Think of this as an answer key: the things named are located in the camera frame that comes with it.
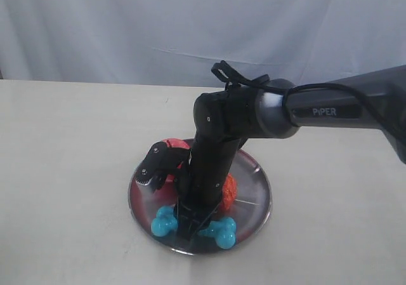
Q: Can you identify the turquoise toy dog bone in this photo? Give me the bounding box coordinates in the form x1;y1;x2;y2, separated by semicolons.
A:
150;206;237;249

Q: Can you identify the pale blue backdrop curtain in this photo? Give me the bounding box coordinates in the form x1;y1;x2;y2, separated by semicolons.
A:
1;0;405;86

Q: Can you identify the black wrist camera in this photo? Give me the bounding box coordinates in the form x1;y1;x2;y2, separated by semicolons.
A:
133;141;190;193

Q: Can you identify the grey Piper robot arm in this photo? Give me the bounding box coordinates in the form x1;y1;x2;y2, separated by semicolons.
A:
176;61;405;240

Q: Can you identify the orange toy tangerine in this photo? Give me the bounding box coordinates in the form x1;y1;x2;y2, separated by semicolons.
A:
216;173;237;214

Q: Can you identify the red toy apple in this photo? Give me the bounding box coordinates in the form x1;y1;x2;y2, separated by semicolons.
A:
156;138;190;196

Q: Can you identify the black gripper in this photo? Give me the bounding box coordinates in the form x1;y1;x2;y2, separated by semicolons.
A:
176;135;244;241

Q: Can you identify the round silver metal plate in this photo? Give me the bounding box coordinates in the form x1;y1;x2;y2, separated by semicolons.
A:
128;150;272;255

